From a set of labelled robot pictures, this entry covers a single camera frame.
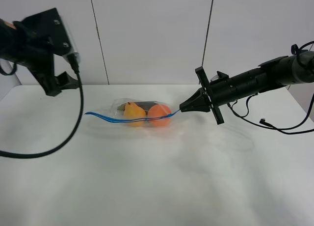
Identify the dark flat object in bag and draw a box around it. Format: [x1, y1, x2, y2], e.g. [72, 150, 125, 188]
[117, 101, 157, 112]

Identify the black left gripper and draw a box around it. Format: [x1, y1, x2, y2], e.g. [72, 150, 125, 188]
[0, 8, 79, 97]

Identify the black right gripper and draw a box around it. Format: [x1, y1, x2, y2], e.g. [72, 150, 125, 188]
[179, 67, 236, 125]

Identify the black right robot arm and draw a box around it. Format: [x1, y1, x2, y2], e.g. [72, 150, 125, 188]
[180, 50, 314, 124]

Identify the black left camera cable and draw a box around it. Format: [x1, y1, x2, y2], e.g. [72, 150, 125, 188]
[0, 53, 84, 159]

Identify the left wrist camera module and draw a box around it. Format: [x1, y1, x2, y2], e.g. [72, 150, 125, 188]
[60, 15, 80, 64]

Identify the yellow pear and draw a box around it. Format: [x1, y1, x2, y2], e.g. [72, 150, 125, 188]
[124, 102, 146, 127]

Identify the clear zip file bag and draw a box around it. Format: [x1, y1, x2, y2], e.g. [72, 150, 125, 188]
[84, 98, 181, 140]

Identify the orange fruit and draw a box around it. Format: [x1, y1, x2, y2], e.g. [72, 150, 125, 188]
[148, 104, 172, 127]

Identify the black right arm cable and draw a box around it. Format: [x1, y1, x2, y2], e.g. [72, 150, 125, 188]
[227, 93, 314, 135]

